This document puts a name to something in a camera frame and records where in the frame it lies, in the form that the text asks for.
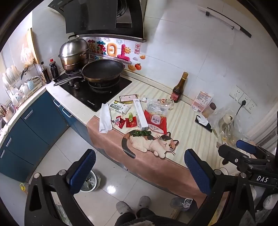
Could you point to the pink seasoning pouch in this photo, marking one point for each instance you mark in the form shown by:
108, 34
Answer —
202, 101

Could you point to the black gas stove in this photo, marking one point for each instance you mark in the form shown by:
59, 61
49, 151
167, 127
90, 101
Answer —
86, 97

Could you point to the slim dark sauce bottle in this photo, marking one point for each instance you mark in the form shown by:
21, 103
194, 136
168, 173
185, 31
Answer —
46, 75

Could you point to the green white medicine box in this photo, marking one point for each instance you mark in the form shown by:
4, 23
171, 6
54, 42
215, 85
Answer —
118, 107

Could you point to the colourful wall sticker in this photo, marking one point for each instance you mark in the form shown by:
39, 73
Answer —
113, 51

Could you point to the white grilled appliance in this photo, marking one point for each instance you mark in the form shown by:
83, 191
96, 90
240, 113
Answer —
267, 130

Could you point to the red sauce packet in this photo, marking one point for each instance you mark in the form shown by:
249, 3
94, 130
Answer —
131, 123
119, 122

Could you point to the white trash bin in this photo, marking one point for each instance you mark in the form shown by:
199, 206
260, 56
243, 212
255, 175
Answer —
92, 181

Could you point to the white wall socket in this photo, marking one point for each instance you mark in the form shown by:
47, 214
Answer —
236, 92
247, 98
252, 106

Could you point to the person's legs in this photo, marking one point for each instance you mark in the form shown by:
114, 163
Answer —
141, 218

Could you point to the dark sauce bottle red cap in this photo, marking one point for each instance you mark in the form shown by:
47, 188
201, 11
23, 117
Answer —
53, 69

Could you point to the grey slipper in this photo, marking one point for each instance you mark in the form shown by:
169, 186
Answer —
123, 207
144, 202

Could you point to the black range hood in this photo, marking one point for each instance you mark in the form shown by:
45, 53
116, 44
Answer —
97, 17

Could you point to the steel steamer pot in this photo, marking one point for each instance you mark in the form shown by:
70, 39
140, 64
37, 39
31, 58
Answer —
73, 50

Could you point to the yellow floor item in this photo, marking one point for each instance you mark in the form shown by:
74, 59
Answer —
23, 187

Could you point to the blue kitchen cabinet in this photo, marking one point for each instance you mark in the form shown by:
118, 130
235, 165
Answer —
37, 130

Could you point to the blue striped cup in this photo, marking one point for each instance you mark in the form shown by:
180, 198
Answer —
33, 85

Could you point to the spice jar brown lid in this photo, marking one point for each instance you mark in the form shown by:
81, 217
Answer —
209, 110

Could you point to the plastic water bottle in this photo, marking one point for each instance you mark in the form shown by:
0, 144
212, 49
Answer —
180, 204

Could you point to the red white food bag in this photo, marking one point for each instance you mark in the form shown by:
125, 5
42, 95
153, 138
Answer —
156, 121

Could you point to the white wall rail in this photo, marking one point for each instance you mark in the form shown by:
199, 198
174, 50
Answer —
225, 18

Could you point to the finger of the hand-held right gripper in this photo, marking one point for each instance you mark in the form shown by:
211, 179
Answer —
232, 153
246, 146

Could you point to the small candy wrapper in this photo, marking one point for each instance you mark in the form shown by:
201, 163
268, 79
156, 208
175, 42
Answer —
166, 101

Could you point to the long white box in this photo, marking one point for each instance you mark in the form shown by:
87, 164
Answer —
141, 115

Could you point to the black frying pan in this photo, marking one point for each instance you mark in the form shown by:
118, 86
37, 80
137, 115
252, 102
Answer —
102, 69

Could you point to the wooden cutting board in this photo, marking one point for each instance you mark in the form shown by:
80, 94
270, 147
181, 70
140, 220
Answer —
33, 45

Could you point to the row of white bowls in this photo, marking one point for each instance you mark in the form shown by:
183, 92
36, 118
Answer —
9, 73

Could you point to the chopstick holder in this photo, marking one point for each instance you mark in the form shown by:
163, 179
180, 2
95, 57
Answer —
7, 113

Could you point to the brown vinegar bottle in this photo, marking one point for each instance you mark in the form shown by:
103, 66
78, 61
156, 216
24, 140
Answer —
178, 91

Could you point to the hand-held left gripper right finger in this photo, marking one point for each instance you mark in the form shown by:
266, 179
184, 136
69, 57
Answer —
197, 171

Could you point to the white tissue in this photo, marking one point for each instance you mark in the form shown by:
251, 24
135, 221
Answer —
105, 118

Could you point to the metal dish rack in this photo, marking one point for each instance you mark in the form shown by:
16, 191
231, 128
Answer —
23, 87

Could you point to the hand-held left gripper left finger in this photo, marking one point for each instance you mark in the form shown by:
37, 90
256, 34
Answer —
83, 171

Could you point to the pink box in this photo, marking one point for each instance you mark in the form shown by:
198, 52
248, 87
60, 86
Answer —
129, 98

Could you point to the large clear plastic bag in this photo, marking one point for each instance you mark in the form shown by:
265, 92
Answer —
228, 123

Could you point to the hanging clear plastic bag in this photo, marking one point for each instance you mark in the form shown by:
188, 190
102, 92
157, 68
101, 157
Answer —
27, 55

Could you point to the light green peel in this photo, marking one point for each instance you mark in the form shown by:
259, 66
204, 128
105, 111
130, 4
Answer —
131, 116

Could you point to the clear plastic wrapper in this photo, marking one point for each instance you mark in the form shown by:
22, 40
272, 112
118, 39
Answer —
157, 106

